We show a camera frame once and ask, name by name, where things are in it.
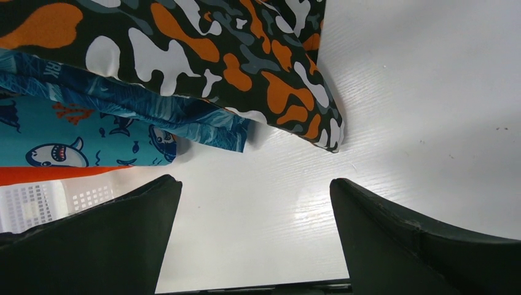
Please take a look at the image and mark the camouflage orange black shorts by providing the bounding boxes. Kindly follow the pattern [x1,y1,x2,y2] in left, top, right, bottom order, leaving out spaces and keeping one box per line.
[1,1,344,152]

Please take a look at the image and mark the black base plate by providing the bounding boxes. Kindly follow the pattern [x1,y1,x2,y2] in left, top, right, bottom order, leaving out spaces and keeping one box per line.
[162,278,354,295]

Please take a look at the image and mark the teal shark print shorts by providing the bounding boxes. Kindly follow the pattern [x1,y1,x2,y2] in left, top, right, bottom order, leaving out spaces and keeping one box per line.
[1,96,177,168]

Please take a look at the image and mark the white plastic basket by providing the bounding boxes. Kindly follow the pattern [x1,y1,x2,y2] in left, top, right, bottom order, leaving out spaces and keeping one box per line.
[0,179,116,235]

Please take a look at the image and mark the orange mesh shorts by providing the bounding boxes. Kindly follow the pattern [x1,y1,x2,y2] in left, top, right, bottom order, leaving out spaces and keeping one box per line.
[1,166,128,186]

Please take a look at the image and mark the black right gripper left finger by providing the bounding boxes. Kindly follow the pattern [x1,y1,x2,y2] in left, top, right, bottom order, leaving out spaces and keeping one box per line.
[1,175,182,294]

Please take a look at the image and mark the blue leaf print shorts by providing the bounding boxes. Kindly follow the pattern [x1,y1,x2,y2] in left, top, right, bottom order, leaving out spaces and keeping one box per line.
[1,49,249,152]

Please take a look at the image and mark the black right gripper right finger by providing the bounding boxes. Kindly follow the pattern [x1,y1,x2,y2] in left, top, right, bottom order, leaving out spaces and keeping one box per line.
[329,178,520,294]

